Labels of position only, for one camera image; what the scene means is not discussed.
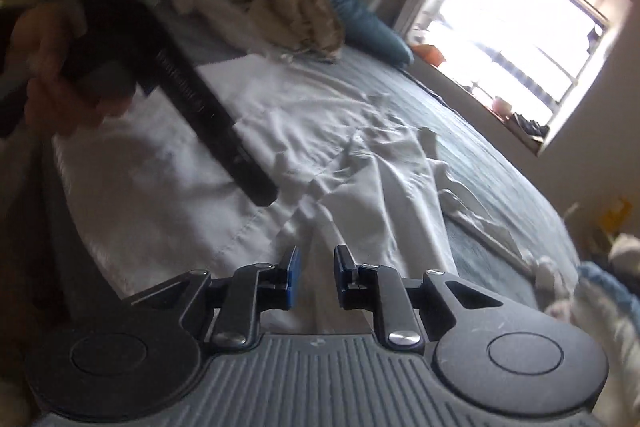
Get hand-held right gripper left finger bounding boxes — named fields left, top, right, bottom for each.
left=131, top=246, right=301, bottom=350

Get white folded garment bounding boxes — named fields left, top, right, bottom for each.
left=570, top=277, right=640, bottom=408

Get yellow box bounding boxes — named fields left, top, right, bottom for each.
left=600, top=199, right=633, bottom=233

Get crumpled tan garment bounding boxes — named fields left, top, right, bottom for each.
left=247, top=0, right=346, bottom=62

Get beige folded garment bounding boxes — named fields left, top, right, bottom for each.
left=609, top=232, right=640, bottom=273

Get person's left hand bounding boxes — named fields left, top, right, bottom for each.
left=10, top=2, right=132, bottom=138

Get white shirt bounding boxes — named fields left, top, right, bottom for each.
left=52, top=52, right=571, bottom=343

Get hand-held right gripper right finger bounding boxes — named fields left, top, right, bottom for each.
left=334, top=244, right=503, bottom=353

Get dark sneakers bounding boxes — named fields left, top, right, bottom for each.
left=510, top=112, right=551, bottom=140

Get orange object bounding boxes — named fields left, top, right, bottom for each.
left=412, top=44, right=446, bottom=68

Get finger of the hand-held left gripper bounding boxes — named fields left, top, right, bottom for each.
left=220, top=142, right=279, bottom=208

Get bright window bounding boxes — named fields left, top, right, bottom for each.
left=395, top=0, right=631, bottom=152

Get blue folded garment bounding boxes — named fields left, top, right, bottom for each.
left=575, top=261, right=640, bottom=313

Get grey bed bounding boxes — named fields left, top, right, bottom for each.
left=30, top=7, right=591, bottom=338

